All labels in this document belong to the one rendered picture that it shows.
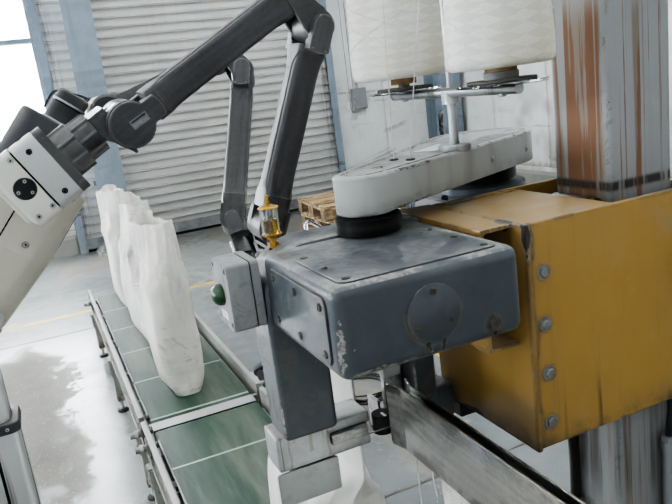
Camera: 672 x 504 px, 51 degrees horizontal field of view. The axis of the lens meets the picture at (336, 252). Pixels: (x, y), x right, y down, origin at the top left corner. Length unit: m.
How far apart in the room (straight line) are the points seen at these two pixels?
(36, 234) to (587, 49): 0.97
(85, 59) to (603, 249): 7.30
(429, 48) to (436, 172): 0.21
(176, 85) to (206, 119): 7.34
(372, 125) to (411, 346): 8.69
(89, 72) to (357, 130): 3.42
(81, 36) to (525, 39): 7.28
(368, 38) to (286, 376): 0.53
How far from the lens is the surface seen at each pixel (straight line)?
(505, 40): 0.91
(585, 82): 1.08
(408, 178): 0.96
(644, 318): 1.08
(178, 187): 8.55
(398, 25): 1.12
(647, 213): 1.04
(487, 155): 1.13
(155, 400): 3.00
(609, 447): 1.23
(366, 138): 9.38
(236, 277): 0.91
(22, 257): 1.39
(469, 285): 0.79
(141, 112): 1.22
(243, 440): 2.53
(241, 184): 1.71
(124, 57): 8.45
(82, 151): 1.22
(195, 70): 1.26
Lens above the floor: 1.54
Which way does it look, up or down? 14 degrees down
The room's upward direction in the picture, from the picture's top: 7 degrees counter-clockwise
